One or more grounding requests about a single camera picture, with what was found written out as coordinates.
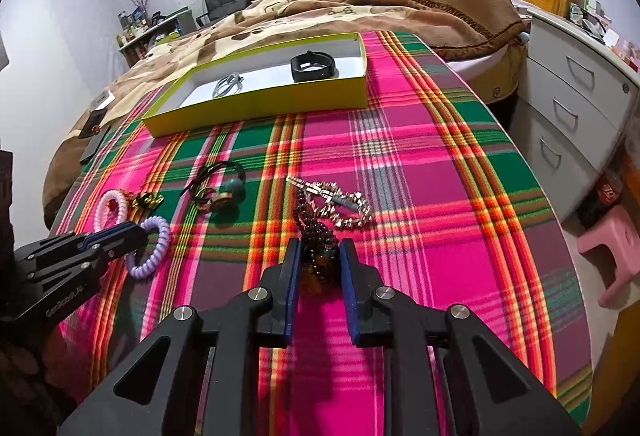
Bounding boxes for white drawer cabinet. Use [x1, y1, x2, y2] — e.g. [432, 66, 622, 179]
[510, 6, 640, 224]

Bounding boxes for gold and black hair clip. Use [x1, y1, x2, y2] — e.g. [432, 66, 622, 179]
[131, 192, 163, 211]

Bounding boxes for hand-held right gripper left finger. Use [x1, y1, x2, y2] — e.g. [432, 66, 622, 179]
[70, 238, 303, 436]

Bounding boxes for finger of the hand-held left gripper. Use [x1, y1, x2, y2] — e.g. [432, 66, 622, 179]
[27, 228, 150, 284]
[14, 222, 143, 267]

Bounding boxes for small boxes on cabinet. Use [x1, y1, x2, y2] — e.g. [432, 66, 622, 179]
[582, 0, 640, 66]

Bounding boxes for white desk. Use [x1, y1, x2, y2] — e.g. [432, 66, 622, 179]
[117, 8, 196, 66]

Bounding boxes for black phone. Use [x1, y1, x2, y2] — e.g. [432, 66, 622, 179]
[77, 108, 108, 139]

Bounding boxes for yellow cardboard box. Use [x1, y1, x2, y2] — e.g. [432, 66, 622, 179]
[142, 32, 370, 138]

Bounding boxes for grey hair tie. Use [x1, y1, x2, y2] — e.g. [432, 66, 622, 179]
[212, 73, 246, 99]

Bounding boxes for black eyeglasses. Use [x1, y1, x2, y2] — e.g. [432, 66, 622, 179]
[570, 3, 608, 34]

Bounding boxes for pink green plaid blanket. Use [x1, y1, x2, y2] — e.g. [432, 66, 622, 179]
[50, 30, 593, 436]

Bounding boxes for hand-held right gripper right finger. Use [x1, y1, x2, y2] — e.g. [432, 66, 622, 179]
[340, 238, 583, 436]

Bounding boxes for black cord pendant necklace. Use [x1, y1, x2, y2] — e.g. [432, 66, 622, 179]
[181, 161, 247, 201]

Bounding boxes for dark grey phone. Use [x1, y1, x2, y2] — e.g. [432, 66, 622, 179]
[77, 126, 112, 164]

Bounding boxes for soda bottle red label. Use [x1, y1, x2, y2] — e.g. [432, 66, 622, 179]
[580, 171, 626, 221]

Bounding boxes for pink plastic stool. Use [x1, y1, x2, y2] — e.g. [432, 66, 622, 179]
[577, 206, 640, 309]

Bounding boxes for pink spiral hair tie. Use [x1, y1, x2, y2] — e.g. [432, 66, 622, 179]
[94, 188, 132, 233]

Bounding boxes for bed mattress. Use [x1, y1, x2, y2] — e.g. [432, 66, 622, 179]
[445, 43, 528, 106]

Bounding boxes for purple spiral hair tie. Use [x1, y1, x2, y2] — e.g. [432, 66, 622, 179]
[125, 215, 171, 279]

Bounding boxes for group of bottles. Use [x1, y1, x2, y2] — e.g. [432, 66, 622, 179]
[117, 8, 151, 47]

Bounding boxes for hair tie round wooden button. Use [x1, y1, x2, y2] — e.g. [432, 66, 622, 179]
[195, 188, 238, 215]

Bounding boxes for brown paw print blanket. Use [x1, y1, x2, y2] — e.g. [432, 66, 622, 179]
[42, 0, 528, 227]

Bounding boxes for silver chain bracelet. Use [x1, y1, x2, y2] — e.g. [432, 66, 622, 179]
[286, 175, 376, 231]

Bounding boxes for black fitness band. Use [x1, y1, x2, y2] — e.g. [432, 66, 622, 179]
[291, 50, 338, 83]

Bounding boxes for black box device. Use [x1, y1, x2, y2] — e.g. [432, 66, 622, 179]
[0, 148, 13, 244]

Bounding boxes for dark beaded bracelet amber charm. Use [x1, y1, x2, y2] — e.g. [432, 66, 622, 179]
[295, 188, 341, 289]

